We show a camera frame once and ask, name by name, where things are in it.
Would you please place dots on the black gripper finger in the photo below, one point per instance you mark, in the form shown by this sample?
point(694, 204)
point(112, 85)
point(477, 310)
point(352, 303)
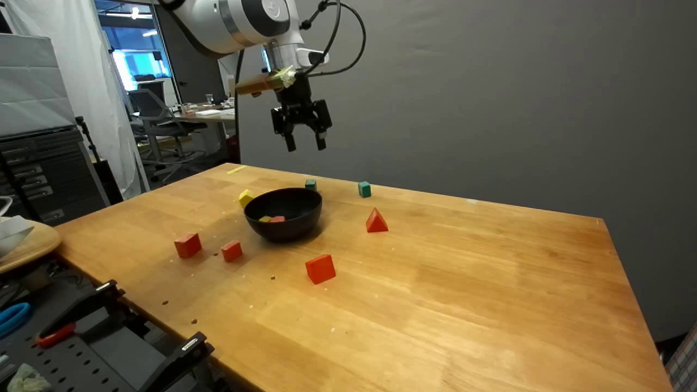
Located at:
point(321, 138)
point(288, 140)

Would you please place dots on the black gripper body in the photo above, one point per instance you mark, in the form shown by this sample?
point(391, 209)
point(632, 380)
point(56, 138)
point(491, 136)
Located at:
point(298, 110)

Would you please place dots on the red wooden block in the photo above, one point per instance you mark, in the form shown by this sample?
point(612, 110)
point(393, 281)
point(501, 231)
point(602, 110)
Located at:
point(230, 251)
point(375, 223)
point(277, 219)
point(187, 244)
point(321, 269)

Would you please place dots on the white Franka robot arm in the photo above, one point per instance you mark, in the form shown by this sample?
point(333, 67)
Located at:
point(239, 18)

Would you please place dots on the black bowl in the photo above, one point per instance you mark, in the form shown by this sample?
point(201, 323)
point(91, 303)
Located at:
point(283, 231)

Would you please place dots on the yellow tape strip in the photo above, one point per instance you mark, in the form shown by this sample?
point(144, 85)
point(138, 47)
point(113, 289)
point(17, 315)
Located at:
point(235, 171)

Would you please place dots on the pale background desk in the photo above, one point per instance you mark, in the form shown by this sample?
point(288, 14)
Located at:
point(208, 111)

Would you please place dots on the grey fabric backdrop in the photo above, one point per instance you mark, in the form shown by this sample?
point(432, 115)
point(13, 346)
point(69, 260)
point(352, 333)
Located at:
point(471, 110)

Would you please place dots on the blue lit screen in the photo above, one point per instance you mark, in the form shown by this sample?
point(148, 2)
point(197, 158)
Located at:
point(141, 65)

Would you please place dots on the white hanging sheet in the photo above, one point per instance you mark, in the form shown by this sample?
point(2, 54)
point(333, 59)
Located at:
point(87, 95)

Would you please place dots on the black equipment cabinet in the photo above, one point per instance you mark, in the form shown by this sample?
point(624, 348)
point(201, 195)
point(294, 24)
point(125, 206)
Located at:
point(43, 174)

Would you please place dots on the pale grey panel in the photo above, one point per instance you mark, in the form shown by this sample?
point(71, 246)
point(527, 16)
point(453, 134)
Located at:
point(34, 87)

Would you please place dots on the round wooden board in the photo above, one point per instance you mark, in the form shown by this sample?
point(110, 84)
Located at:
point(39, 246)

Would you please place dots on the black pegboard bench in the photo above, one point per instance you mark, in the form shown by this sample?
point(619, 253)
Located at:
point(110, 356)

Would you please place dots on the white crumpled cloth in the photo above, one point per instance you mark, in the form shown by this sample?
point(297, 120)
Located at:
point(10, 231)

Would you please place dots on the small pale crumpled wad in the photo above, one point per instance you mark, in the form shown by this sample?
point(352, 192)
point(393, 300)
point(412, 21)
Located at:
point(24, 380)

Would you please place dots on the dark metal frame rack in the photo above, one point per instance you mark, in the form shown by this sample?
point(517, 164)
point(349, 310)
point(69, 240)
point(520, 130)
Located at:
point(154, 144)

